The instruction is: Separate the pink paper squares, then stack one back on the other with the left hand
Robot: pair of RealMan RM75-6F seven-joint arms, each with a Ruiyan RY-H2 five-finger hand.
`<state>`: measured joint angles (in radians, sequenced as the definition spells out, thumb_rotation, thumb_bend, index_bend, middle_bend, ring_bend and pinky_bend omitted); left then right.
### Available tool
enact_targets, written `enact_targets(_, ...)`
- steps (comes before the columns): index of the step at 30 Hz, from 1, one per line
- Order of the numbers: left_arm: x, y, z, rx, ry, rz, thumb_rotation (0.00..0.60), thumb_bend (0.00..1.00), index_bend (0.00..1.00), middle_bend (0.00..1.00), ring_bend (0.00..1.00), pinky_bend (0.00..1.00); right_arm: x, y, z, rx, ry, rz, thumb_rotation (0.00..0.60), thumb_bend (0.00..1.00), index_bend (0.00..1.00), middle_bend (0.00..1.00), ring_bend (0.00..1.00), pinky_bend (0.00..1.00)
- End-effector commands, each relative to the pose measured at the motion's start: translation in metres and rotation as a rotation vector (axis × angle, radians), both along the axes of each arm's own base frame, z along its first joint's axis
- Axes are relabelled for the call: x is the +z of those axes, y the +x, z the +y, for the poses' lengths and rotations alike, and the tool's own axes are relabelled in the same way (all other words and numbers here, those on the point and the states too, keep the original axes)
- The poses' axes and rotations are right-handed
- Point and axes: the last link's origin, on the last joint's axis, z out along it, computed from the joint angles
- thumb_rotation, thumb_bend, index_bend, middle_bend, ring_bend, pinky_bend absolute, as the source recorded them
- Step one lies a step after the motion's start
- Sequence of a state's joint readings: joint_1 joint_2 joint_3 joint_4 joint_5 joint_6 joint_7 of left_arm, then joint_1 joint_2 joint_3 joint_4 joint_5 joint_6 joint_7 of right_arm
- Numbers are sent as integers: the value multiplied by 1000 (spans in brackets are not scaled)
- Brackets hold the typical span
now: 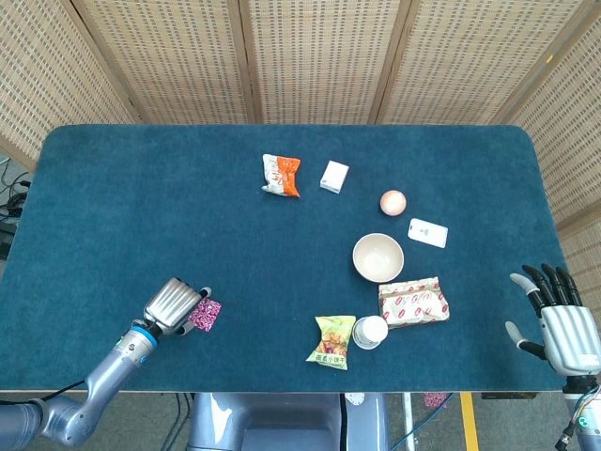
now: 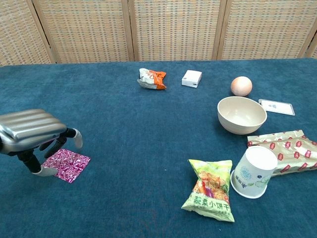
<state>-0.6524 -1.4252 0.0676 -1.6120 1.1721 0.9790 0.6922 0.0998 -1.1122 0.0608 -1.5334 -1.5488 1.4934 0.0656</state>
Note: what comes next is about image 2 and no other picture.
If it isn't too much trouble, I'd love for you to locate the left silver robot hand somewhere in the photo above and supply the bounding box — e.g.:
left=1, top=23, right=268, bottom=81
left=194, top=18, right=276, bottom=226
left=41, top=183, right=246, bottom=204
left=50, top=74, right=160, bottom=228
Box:
left=0, top=109, right=84, bottom=177

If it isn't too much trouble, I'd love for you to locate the magenta patterned packet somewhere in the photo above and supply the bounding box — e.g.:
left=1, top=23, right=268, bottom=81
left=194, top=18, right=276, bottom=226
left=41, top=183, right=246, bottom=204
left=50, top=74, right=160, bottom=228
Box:
left=41, top=148, right=92, bottom=184

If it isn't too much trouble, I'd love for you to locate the blue carpet table cover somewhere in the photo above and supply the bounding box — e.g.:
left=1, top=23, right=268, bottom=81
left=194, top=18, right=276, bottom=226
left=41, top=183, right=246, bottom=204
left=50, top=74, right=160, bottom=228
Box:
left=0, top=57, right=317, bottom=238

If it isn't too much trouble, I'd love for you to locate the woven rattan screen panel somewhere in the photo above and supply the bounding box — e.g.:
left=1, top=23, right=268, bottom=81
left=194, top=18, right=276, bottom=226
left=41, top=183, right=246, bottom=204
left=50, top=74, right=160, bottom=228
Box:
left=217, top=0, right=317, bottom=60
left=0, top=0, right=56, bottom=66
left=32, top=0, right=136, bottom=64
left=303, top=32, right=317, bottom=60
left=127, top=0, right=227, bottom=62

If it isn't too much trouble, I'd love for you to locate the orange white snack bag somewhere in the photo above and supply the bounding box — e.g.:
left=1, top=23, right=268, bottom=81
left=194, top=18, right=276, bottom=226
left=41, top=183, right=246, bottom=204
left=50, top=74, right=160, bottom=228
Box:
left=137, top=68, right=167, bottom=90

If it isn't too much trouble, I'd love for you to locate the small white box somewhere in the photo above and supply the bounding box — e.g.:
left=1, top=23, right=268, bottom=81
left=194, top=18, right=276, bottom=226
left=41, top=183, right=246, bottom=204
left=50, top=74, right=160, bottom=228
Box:
left=181, top=69, right=203, bottom=88

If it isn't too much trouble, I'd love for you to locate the green vegetable biscuit bag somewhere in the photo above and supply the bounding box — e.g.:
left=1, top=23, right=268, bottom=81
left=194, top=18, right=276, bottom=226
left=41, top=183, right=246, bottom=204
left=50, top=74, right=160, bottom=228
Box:
left=181, top=159, right=235, bottom=223

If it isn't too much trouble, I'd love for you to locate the beige bowl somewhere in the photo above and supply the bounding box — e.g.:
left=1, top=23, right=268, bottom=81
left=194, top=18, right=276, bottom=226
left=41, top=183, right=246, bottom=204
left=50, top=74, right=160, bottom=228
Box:
left=217, top=96, right=268, bottom=135

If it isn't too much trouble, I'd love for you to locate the peach coloured ball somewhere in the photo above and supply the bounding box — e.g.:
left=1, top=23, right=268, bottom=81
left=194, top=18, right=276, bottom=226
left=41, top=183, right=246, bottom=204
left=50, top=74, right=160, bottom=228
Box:
left=230, top=76, right=253, bottom=97

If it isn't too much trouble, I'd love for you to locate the white paper cup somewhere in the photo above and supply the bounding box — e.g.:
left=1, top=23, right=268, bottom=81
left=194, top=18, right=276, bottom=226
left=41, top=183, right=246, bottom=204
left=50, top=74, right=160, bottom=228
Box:
left=230, top=145, right=278, bottom=199

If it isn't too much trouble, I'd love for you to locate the white badge card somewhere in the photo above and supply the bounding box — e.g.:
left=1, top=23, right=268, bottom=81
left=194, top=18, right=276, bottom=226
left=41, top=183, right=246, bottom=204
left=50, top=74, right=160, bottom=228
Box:
left=258, top=99, right=296, bottom=117

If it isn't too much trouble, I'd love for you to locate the gold red snack bag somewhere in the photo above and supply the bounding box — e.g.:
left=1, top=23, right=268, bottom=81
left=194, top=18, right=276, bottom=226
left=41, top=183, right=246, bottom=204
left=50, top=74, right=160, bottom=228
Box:
left=247, top=129, right=317, bottom=177

